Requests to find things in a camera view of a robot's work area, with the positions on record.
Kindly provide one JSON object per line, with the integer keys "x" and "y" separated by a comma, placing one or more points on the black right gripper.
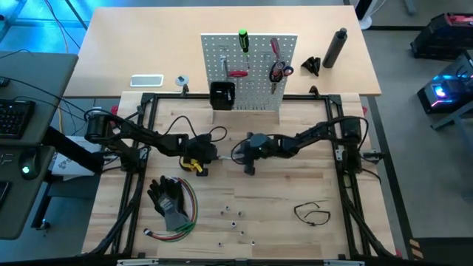
{"x": 248, "y": 159}

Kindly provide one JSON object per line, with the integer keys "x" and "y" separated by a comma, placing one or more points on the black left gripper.
{"x": 199, "y": 149}

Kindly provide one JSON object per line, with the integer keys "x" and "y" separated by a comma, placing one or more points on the yellow tape measure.
{"x": 186, "y": 164}

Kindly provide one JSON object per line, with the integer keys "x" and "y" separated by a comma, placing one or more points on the white perforated pegboard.
{"x": 258, "y": 48}

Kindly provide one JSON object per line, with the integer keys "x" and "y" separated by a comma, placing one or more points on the green black screwdriver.
{"x": 243, "y": 38}

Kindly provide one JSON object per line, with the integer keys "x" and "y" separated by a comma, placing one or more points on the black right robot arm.
{"x": 314, "y": 138}

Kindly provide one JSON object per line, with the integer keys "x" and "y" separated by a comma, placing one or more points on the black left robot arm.
{"x": 148, "y": 138}

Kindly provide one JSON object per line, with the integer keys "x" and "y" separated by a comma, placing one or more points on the black plastic bin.
{"x": 222, "y": 96}

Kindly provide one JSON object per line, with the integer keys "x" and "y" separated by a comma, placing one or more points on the black grey work glove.
{"x": 168, "y": 203}

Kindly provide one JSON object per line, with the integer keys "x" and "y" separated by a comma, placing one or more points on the black table clamp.
{"x": 314, "y": 90}
{"x": 184, "y": 89}

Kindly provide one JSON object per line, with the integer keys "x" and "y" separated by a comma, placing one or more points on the small round grey disc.
{"x": 182, "y": 80}

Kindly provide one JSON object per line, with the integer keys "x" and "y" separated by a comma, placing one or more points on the black safety glasses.
{"x": 318, "y": 218}

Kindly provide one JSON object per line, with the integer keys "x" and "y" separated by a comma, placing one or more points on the white rectangular phone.
{"x": 146, "y": 80}

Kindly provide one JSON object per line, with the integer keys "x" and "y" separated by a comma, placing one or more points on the small black angular object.
{"x": 313, "y": 64}

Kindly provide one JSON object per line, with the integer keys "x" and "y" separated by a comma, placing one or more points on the light wooden desk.
{"x": 148, "y": 44}

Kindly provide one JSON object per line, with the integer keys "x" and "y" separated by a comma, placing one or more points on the black cylindrical bottle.
{"x": 334, "y": 50}

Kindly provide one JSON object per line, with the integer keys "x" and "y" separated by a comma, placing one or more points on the white box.
{"x": 68, "y": 168}

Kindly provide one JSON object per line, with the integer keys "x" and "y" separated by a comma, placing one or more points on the black computer mouse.
{"x": 29, "y": 166}

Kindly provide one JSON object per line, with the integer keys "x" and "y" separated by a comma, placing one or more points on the grey desk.
{"x": 37, "y": 74}

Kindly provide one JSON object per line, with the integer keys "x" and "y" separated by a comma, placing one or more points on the black keyboard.
{"x": 15, "y": 118}

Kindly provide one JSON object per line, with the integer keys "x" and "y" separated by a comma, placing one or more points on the computer case with lights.
{"x": 443, "y": 92}

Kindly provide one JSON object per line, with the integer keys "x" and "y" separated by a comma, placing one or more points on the black platform striped corner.
{"x": 443, "y": 253}

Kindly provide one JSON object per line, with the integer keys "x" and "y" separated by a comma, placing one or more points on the black crate red lid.
{"x": 439, "y": 37}

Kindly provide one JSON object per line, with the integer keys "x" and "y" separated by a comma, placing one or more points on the black aluminium frame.
{"x": 164, "y": 97}

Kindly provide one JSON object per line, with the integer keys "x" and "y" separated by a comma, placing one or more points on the white metal bracket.
{"x": 343, "y": 263}
{"x": 136, "y": 262}

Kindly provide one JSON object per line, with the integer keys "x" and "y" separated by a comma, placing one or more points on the white pedestal base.
{"x": 366, "y": 23}

